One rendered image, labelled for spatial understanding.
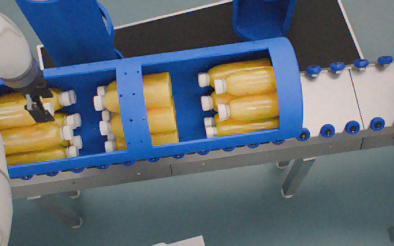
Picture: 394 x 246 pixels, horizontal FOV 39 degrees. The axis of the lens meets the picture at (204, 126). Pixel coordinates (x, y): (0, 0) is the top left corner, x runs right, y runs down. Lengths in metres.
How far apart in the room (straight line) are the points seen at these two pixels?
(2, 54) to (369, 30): 2.18
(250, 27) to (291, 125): 1.31
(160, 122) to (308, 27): 1.44
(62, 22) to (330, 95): 0.92
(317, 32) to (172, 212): 1.11
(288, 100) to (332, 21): 1.41
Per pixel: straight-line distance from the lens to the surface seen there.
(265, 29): 2.72
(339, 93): 1.77
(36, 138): 1.53
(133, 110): 1.41
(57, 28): 1.99
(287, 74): 1.43
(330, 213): 2.62
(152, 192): 2.60
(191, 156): 1.66
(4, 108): 1.53
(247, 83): 1.47
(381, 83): 1.82
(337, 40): 2.76
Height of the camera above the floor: 2.52
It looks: 70 degrees down
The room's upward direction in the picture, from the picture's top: 3 degrees counter-clockwise
